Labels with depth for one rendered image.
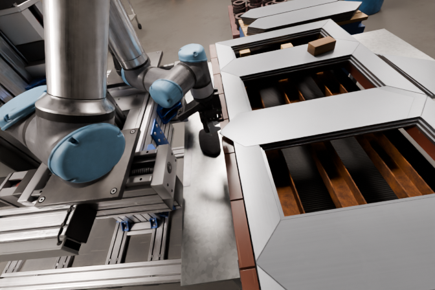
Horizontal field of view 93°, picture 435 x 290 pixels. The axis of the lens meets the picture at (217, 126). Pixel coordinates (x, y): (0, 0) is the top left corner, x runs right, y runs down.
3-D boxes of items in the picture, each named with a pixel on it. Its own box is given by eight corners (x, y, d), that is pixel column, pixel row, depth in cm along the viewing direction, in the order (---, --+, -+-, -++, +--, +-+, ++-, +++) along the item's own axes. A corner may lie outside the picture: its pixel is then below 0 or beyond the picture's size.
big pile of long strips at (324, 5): (338, -2, 163) (340, -11, 159) (368, 16, 136) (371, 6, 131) (238, 19, 168) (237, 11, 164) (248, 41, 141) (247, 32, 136)
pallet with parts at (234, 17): (276, 5, 381) (277, -25, 347) (292, 35, 295) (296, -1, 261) (228, 13, 393) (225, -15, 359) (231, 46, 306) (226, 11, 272)
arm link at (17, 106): (76, 116, 56) (35, 74, 46) (104, 133, 49) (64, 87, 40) (32, 149, 50) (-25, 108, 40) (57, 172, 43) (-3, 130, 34)
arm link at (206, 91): (188, 91, 62) (188, 76, 68) (191, 102, 65) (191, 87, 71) (212, 86, 62) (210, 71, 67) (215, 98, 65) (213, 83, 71)
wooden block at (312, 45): (327, 44, 111) (329, 35, 108) (334, 49, 107) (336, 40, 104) (306, 51, 110) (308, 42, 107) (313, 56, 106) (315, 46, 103)
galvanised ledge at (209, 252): (213, 65, 154) (212, 61, 152) (245, 278, 65) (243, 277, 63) (187, 70, 156) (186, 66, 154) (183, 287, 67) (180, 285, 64)
